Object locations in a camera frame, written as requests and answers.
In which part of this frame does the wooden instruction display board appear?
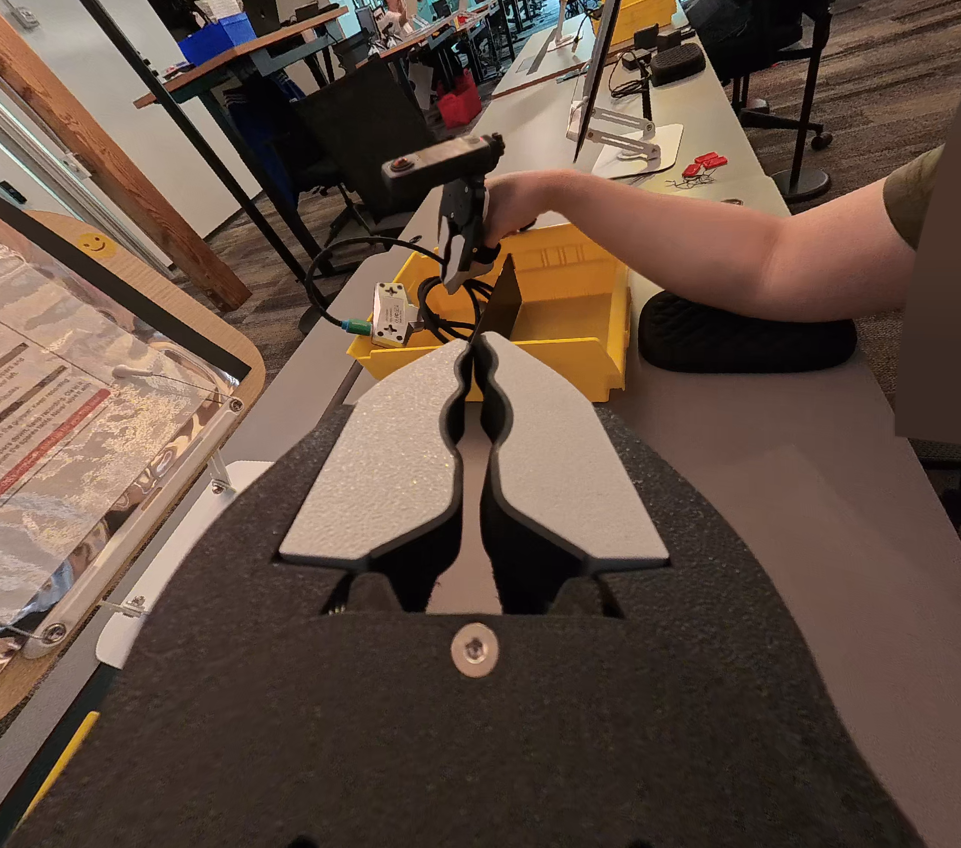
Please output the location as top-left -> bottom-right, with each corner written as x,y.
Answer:
0,197 -> 267,717

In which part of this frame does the blue storage box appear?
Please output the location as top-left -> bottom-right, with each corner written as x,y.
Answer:
178,12 -> 258,68

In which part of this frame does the black floor stand pole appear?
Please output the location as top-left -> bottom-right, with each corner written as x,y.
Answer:
772,0 -> 836,203

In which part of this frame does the grey multiport adapter hub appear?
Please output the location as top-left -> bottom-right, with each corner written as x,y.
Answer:
370,281 -> 423,349

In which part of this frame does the thin display panel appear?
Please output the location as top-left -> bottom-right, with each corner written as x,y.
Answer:
572,0 -> 641,164

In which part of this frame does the person's right forearm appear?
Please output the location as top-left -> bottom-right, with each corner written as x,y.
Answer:
556,168 -> 920,325

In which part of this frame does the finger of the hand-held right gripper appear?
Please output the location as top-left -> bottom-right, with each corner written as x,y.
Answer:
437,221 -> 482,297

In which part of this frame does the black monitor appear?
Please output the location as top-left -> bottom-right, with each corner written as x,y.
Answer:
239,0 -> 282,38

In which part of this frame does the black bin divider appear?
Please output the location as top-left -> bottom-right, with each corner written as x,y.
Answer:
467,252 -> 524,347

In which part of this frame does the black braided hdmi cable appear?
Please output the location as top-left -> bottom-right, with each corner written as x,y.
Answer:
304,234 -> 493,346

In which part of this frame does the blue striped jacket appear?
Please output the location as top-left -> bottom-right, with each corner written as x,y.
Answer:
222,71 -> 310,207

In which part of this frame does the yellow plastic storage bin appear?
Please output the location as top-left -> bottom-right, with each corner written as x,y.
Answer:
593,0 -> 677,47
347,222 -> 632,404

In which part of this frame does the person's right hand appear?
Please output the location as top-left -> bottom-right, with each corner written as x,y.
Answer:
480,172 -> 566,256

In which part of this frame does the red bag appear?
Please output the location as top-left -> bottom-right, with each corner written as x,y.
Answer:
437,71 -> 483,130

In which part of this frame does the black office chair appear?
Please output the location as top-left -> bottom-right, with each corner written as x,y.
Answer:
724,0 -> 836,152
289,61 -> 432,278

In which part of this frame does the olive shirt sleeve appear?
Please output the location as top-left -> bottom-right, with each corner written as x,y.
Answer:
882,144 -> 948,253

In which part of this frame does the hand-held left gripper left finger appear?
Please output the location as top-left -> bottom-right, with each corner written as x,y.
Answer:
278,339 -> 477,575

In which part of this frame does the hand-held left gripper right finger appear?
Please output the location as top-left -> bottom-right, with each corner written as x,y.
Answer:
477,331 -> 671,577

